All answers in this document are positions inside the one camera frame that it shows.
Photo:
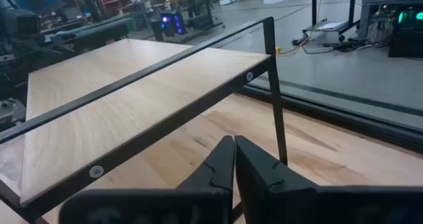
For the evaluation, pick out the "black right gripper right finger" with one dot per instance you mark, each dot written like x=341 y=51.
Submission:
x=271 y=197

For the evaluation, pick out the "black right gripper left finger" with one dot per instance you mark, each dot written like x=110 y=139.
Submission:
x=198 y=204

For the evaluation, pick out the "black rolling stand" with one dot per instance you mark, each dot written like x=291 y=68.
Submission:
x=330 y=26

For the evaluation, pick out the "computer tower with purple lights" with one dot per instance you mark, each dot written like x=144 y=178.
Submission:
x=173 y=23

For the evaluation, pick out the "dark grey desk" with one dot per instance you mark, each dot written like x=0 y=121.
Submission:
x=99 y=32

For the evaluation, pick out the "black computer with green lights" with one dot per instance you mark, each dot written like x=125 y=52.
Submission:
x=408 y=32

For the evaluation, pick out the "black aluminium table frame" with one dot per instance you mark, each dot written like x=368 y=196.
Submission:
x=330 y=120

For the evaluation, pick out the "wooden shelf with black frame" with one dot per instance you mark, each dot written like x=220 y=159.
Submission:
x=132 y=101

